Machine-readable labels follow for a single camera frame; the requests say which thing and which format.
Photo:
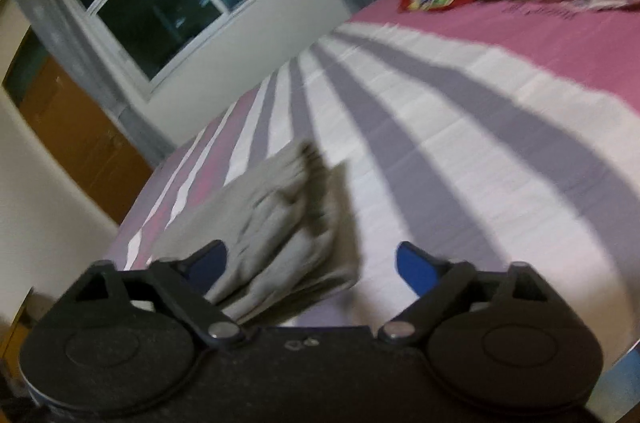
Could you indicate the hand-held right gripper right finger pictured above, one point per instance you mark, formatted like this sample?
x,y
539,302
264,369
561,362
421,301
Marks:
x,y
412,265

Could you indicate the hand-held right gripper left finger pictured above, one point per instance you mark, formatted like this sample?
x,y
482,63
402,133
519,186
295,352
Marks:
x,y
212,263

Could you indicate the grey pants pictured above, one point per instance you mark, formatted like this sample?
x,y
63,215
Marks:
x,y
280,243

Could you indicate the bed with striped sheet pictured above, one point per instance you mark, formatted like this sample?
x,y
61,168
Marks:
x,y
450,128

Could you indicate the wooden door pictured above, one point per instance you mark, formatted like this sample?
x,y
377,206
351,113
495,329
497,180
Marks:
x,y
85,143

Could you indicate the grey curtain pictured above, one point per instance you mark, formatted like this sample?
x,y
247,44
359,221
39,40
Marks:
x,y
75,48

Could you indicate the sliding glass window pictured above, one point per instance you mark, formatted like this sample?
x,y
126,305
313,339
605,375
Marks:
x,y
165,3

